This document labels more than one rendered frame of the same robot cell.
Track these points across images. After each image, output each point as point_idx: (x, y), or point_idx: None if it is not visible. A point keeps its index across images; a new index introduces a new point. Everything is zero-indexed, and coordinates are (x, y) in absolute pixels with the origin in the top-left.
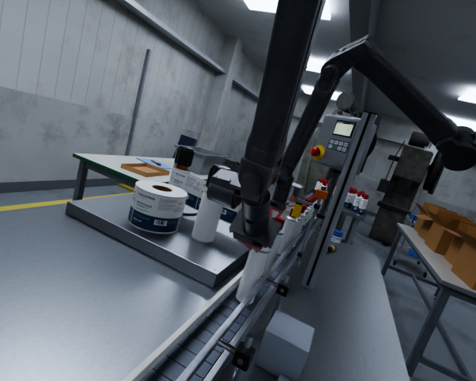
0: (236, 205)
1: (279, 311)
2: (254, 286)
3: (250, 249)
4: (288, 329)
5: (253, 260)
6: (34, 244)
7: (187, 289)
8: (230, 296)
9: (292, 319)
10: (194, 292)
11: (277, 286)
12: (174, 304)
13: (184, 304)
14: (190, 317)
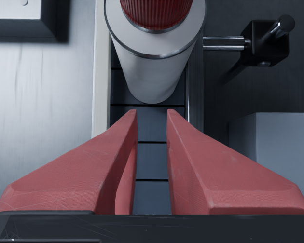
0: None
1: (266, 116)
2: (174, 85)
3: (136, 161)
4: None
5: (148, 73)
6: None
7: (9, 93)
8: (117, 93)
9: None
10: (30, 90)
11: (247, 56)
12: (18, 162)
13: (34, 146)
14: None
